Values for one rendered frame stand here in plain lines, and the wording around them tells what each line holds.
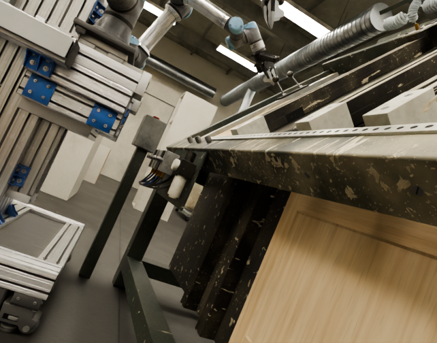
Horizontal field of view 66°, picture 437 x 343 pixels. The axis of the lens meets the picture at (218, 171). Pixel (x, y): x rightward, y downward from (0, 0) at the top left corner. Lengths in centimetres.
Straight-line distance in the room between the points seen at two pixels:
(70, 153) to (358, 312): 344
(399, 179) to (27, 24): 111
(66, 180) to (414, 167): 363
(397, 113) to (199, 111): 496
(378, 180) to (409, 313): 29
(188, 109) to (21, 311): 456
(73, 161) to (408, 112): 350
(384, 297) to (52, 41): 115
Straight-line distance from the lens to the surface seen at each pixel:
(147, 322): 128
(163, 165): 138
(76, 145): 388
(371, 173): 58
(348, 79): 155
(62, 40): 124
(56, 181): 392
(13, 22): 128
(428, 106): 76
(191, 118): 550
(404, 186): 55
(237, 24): 184
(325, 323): 88
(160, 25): 206
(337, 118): 91
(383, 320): 79
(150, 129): 185
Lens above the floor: 67
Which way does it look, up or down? 4 degrees up
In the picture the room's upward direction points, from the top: 24 degrees clockwise
